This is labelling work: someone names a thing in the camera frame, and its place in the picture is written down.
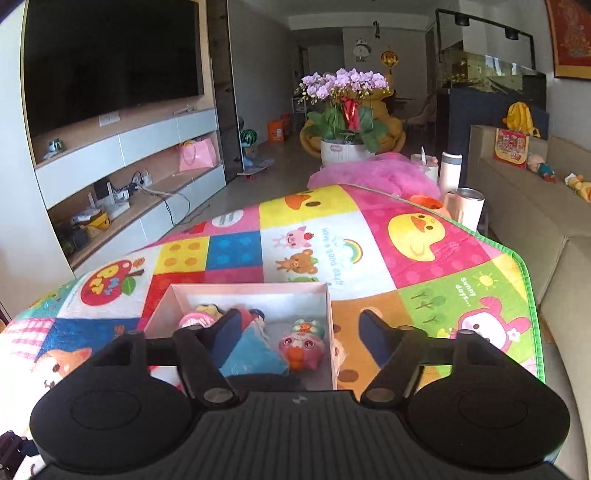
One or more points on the large yellow plush toy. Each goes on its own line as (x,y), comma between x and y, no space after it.
(392,134)

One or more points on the pink tumbler steel rim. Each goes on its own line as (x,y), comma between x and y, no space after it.
(466,210)

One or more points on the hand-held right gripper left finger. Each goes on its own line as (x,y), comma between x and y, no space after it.
(228,334)

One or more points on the glass fish tank black stand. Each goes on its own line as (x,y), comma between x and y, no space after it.
(485,106)

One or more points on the yellow round wall ornament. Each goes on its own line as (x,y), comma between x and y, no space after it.
(389,60)

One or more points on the colourful cartoon play mat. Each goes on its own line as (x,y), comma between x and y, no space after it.
(392,258)

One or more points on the purple orchid in white pot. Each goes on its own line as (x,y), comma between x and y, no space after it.
(341,83)

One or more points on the white cup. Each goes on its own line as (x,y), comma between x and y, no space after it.
(450,173)

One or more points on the pink fluffy blanket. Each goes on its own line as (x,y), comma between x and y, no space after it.
(369,177)

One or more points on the skateboard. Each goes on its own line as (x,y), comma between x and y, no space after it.
(255,168)

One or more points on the pink gift bag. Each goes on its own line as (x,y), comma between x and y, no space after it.
(197,157)

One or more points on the watermelon ball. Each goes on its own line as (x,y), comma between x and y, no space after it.
(248,137)

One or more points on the white wooden television cabinet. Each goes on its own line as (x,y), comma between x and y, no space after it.
(78,175)

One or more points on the round wall clock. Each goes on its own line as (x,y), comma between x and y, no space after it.
(362,50)

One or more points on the dining chair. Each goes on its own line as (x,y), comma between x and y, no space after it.
(422,110)

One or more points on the colourful cartoon paper bag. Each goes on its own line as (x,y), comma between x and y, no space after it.
(510,148)

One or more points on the pink and teal plush toy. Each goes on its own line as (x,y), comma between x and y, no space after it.
(541,168)

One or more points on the orange plush toy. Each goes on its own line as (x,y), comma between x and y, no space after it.
(579,188)

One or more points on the black television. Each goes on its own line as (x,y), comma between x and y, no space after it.
(111,60)

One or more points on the white router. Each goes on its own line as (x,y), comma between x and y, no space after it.
(111,196)

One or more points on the small shelf figurine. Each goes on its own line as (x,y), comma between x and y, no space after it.
(56,148)

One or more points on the red framed wall picture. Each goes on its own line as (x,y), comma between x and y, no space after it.
(572,37)

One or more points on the orange plastic bowl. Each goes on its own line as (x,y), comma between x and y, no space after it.
(425,203)

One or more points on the orange box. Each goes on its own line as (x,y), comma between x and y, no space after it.
(278,130)

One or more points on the white power strip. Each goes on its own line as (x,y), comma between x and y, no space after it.
(142,179)

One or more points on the yellow backpack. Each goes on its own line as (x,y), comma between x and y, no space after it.
(519,117)

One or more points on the yellow cup toy pink frill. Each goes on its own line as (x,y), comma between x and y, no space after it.
(196,319)

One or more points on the pink cartoon animal toy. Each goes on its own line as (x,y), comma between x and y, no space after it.
(300,346)

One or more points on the beige sofa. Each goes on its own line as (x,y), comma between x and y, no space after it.
(568,300)

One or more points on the blue cloth doll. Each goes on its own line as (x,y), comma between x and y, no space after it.
(254,357)

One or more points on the pink cardboard box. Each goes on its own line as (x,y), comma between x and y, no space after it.
(258,295)

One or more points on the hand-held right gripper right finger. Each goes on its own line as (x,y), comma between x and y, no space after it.
(376,334)

